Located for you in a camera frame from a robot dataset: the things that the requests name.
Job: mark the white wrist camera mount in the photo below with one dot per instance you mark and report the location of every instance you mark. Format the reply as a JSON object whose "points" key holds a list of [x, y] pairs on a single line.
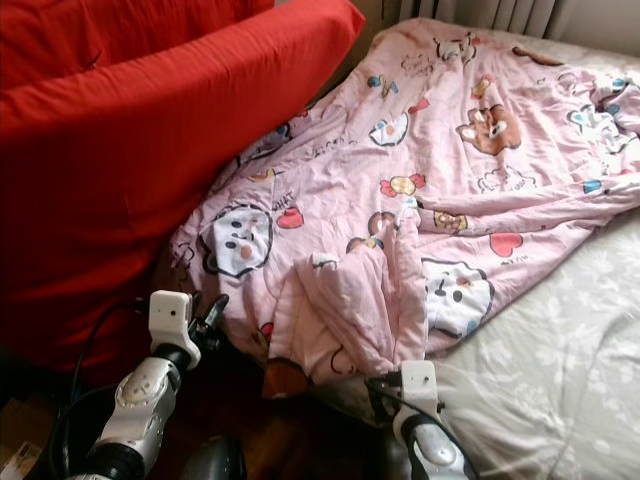
{"points": [[172, 315], [420, 382]]}

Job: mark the grey robot left leg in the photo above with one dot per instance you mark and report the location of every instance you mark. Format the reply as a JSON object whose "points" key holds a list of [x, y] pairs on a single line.
{"points": [[215, 462]]}

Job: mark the grey pleated curtain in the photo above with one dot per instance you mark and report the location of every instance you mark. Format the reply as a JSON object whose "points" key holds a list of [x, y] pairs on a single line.
{"points": [[480, 12]]}

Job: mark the brown cardboard box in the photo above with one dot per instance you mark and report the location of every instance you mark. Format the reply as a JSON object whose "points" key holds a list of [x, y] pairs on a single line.
{"points": [[25, 440]]}

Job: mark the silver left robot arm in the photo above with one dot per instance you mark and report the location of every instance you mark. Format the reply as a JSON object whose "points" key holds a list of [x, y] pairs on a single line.
{"points": [[145, 400]]}

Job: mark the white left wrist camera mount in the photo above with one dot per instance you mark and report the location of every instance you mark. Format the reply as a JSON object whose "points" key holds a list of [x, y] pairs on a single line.
{"points": [[172, 315]]}

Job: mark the pink cartoon print quilt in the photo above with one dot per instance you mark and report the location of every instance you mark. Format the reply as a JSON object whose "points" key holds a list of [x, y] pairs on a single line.
{"points": [[430, 180]]}

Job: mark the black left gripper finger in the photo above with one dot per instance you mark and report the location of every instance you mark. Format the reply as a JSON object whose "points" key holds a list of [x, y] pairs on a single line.
{"points": [[218, 310]]}

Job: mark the red beanbag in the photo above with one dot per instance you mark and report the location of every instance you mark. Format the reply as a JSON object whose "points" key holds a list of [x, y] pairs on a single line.
{"points": [[140, 150]]}

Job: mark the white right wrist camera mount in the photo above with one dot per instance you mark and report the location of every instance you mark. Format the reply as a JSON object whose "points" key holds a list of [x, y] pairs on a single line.
{"points": [[420, 382]]}

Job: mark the bed with beige sheet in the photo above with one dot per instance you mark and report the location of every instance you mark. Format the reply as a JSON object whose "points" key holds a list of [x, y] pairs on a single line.
{"points": [[560, 350]]}

